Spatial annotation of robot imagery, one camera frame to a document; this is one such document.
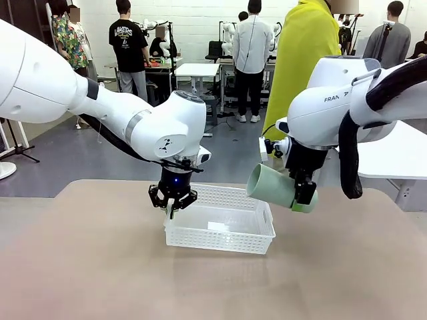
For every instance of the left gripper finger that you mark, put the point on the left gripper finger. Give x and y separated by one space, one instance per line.
156 198
185 201

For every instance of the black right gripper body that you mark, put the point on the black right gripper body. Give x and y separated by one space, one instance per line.
305 156

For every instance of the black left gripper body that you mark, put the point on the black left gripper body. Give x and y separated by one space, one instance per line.
175 181

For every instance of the pale green plastic cup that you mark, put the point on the pale green plastic cup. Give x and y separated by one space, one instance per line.
270 186

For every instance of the white perforated plastic basket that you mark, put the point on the white perforated plastic basket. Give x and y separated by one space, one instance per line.
217 240

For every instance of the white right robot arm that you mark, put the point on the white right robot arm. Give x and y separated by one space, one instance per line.
317 106

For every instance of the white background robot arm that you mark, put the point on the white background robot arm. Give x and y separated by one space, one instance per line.
227 33
275 36
148 23

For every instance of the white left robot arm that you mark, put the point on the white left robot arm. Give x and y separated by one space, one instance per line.
150 126

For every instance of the white paper label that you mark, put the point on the white paper label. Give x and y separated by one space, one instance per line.
218 226

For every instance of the dark plastic stool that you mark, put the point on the dark plastic stool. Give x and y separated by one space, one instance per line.
211 110

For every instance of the white side table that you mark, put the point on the white side table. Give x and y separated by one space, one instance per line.
393 150

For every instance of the person in yellow cape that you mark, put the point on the person in yellow cape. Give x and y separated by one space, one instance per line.
300 50

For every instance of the white height-adjustable desk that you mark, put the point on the white height-adjustable desk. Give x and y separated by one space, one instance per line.
197 70

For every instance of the grey work table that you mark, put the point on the grey work table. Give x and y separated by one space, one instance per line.
166 65

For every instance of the red object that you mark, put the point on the red object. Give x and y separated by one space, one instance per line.
155 62

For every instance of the person in white shirt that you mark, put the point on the person in white shirt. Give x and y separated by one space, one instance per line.
251 46

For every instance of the seated person in black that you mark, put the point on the seated person in black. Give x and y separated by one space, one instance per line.
158 46

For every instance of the brown black tripod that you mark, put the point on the brown black tripod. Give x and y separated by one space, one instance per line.
355 30

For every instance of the black office chair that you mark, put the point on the black office chair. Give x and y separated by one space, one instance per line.
213 50

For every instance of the person in grey sweater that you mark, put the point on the person in grey sweater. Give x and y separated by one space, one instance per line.
390 43

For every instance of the black floor tripod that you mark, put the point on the black floor tripod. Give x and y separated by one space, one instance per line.
20 151

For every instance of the person in black t-shirt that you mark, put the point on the person in black t-shirt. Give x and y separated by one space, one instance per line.
128 43

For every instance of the white round floor base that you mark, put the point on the white round floor base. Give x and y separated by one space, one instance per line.
6 170

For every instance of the person in dark clothes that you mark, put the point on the person in dark clothes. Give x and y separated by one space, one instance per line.
420 46

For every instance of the person in white red top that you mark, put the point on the person in white red top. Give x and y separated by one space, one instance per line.
85 43

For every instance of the person in floral shirt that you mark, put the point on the person in floral shirt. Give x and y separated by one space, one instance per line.
68 40

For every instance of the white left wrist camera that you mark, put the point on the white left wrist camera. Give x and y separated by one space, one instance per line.
204 157

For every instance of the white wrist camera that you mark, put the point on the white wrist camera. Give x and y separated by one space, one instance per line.
267 150
204 157

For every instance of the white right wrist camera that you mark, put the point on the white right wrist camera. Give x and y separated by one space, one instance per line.
267 150

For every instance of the black camera stand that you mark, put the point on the black camera stand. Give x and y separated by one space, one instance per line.
172 66

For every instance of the metal frame workbench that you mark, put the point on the metal frame workbench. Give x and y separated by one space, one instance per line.
228 66

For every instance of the white frame shelf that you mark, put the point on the white frame shelf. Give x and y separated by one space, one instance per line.
25 133

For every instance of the tripod with white camera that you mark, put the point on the tripod with white camera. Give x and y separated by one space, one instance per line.
387 33

